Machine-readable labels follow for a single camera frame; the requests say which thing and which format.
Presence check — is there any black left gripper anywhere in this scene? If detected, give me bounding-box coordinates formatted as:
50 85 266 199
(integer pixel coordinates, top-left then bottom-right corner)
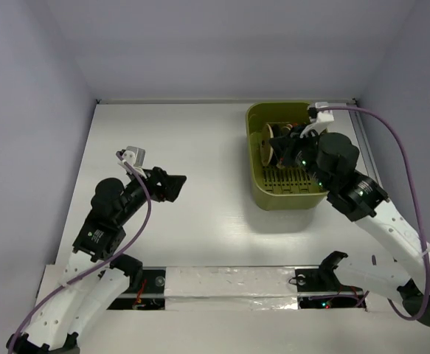
117 164 186 223

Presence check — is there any beige plate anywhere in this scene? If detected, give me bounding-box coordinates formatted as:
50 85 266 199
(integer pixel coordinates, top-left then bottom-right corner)
260 123 274 166

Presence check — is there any black plate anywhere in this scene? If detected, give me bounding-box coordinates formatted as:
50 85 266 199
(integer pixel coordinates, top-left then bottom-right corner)
280 125 292 136

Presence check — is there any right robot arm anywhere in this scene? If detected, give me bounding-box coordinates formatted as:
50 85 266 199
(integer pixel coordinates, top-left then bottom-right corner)
268 131 430 327

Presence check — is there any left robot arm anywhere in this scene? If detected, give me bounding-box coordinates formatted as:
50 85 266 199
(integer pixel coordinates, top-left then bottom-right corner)
7 167 187 353

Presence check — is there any green dish rack tub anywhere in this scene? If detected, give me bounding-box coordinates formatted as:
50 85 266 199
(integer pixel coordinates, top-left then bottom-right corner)
246 101 327 211

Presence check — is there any silver taped base panel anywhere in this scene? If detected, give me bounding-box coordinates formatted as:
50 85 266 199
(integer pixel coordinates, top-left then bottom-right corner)
164 266 299 311

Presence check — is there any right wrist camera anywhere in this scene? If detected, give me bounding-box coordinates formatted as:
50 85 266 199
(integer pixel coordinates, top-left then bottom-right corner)
300 102 335 138

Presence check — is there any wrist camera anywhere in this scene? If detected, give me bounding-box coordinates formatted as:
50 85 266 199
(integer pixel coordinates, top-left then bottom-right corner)
300 102 335 138
116 146 145 171

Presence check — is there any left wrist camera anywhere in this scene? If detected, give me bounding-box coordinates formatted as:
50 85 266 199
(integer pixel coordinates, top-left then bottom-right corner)
116 146 145 171

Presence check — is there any aluminium side rail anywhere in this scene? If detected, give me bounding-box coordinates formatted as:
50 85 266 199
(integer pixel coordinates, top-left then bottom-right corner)
350 111 381 184

